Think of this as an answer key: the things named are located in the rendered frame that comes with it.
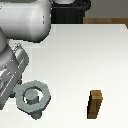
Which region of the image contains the brown wooden peg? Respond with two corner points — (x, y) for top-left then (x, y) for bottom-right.
(86, 89), (104, 120)

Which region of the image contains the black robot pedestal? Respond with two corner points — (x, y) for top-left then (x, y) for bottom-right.
(49, 0), (92, 25)

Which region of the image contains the grey loop with handle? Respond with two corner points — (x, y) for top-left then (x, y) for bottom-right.
(13, 79), (52, 120)

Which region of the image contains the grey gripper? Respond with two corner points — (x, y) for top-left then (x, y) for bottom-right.
(0, 43), (30, 112)

